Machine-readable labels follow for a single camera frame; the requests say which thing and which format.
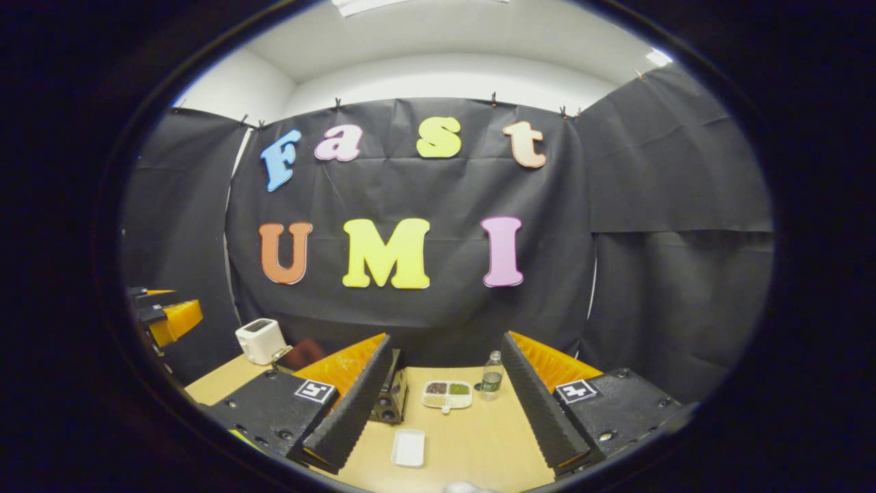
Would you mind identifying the clear plastic water bottle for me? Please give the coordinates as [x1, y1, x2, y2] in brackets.
[480, 351, 505, 402]

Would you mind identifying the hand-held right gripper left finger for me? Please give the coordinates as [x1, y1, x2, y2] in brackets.
[205, 333, 394, 475]

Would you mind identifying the white divided condiment dish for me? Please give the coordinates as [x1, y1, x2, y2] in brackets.
[422, 381, 474, 415]

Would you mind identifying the white rectangular tray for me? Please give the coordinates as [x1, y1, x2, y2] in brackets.
[391, 429, 426, 468]

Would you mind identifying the black electric oven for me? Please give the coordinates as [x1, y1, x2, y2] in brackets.
[277, 338, 410, 425]

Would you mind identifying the white toaster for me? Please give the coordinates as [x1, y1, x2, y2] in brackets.
[235, 318, 288, 366]

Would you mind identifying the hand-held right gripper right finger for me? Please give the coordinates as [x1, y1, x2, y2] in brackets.
[500, 331, 685, 478]

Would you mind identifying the black backdrop cloth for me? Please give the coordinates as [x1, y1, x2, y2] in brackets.
[120, 63, 775, 405]

